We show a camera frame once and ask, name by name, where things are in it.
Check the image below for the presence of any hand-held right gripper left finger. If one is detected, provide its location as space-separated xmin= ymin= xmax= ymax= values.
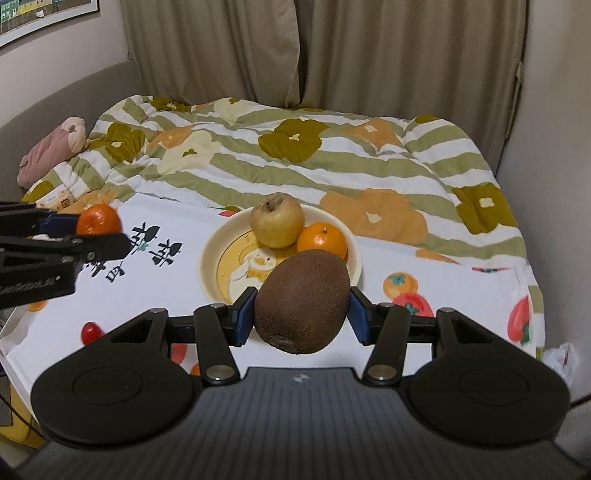
xmin=108 ymin=286 xmax=258 ymax=387

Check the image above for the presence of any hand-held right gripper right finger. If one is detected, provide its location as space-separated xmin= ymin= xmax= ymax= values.
xmin=348 ymin=287 xmax=495 ymax=387

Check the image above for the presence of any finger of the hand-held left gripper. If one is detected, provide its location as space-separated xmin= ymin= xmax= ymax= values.
xmin=0 ymin=233 xmax=132 ymax=274
xmin=0 ymin=200 xmax=80 ymax=240

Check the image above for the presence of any small reddish mandarin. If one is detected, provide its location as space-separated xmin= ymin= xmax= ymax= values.
xmin=76 ymin=204 xmax=122 ymax=236

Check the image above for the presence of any brown kiwi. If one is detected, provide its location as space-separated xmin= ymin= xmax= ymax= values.
xmin=255 ymin=251 xmax=352 ymax=355

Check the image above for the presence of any cream printed bowl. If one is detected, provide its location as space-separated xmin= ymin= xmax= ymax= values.
xmin=199 ymin=204 xmax=362 ymax=308

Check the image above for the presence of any tissue packet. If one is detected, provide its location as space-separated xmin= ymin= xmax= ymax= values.
xmin=36 ymin=187 xmax=77 ymax=211

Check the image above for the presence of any white printed cloth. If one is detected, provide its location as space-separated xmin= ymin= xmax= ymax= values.
xmin=0 ymin=191 xmax=539 ymax=374

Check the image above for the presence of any pink plush toy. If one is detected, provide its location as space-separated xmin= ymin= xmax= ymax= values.
xmin=17 ymin=117 xmax=90 ymax=188

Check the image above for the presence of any medium orange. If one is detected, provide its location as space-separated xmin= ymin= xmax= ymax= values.
xmin=296 ymin=222 xmax=348 ymax=262

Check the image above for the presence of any yellow-red apple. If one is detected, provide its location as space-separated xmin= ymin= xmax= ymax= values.
xmin=250 ymin=193 xmax=305 ymax=249

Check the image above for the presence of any beige upholstered headboard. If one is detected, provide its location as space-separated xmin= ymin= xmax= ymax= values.
xmin=0 ymin=60 xmax=145 ymax=204

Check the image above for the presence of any floral striped quilt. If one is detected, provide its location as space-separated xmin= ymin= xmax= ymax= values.
xmin=21 ymin=95 xmax=548 ymax=361

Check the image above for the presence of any white crumpled plastic bag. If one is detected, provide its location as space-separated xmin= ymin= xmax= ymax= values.
xmin=545 ymin=344 xmax=579 ymax=384

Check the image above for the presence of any beige curtain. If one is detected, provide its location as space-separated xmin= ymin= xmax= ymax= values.
xmin=285 ymin=0 xmax=527 ymax=178
xmin=119 ymin=0 xmax=301 ymax=101

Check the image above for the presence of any framed wall poster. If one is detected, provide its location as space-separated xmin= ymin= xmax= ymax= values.
xmin=0 ymin=0 xmax=100 ymax=48

